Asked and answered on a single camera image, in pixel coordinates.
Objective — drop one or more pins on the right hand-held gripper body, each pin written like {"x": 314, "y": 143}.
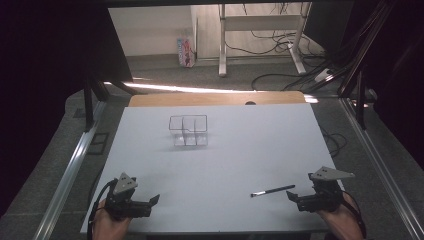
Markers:
{"x": 325, "y": 196}

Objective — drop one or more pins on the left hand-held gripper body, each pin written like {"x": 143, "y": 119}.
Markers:
{"x": 128, "y": 206}

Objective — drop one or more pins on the slim black pen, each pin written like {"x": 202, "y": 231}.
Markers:
{"x": 273, "y": 190}

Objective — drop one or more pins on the clear plastic compartment organizer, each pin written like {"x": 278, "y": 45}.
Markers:
{"x": 188, "y": 130}

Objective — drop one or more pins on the person's left hand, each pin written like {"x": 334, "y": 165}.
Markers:
{"x": 108, "y": 228}

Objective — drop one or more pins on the person's right hand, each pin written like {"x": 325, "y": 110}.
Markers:
{"x": 343, "y": 225}

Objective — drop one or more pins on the black metal stand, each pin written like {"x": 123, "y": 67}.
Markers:
{"x": 360, "y": 100}
{"x": 88, "y": 106}

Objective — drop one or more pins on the white power strip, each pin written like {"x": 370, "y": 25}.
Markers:
{"x": 323, "y": 75}

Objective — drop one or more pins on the black curtain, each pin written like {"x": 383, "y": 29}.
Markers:
{"x": 400, "y": 83}
{"x": 40, "y": 83}

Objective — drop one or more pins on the colourful printed box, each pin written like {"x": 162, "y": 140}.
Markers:
{"x": 186, "y": 52}

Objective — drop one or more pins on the aluminium floor rail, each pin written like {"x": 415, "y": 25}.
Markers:
{"x": 70, "y": 173}
{"x": 380, "y": 166}

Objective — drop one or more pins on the white desk frame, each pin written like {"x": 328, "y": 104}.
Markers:
{"x": 260, "y": 23}

